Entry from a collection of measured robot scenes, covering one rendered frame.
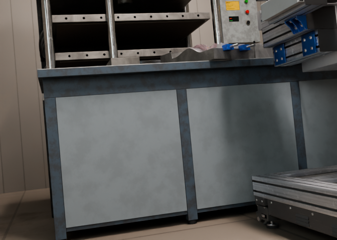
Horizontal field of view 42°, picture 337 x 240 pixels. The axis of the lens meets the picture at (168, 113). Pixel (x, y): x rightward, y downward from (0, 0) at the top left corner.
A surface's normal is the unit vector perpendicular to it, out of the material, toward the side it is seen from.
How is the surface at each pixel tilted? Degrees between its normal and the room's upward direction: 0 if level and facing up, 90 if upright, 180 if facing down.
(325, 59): 90
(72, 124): 90
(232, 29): 90
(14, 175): 90
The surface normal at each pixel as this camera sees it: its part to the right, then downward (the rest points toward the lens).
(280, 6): -0.96, 0.07
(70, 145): 0.25, -0.06
